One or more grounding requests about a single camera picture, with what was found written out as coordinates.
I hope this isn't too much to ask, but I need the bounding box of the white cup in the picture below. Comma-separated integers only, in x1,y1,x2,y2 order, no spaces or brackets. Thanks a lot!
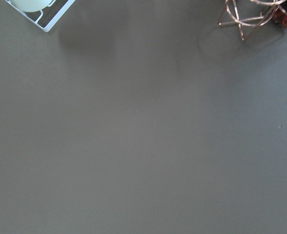
10,0,52,12

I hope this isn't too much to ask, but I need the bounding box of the white wire cup rack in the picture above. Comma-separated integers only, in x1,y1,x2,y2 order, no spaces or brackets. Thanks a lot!
6,0,75,32

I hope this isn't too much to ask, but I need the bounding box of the copper wire bottle rack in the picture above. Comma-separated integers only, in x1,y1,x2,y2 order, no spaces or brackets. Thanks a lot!
217,0,286,42

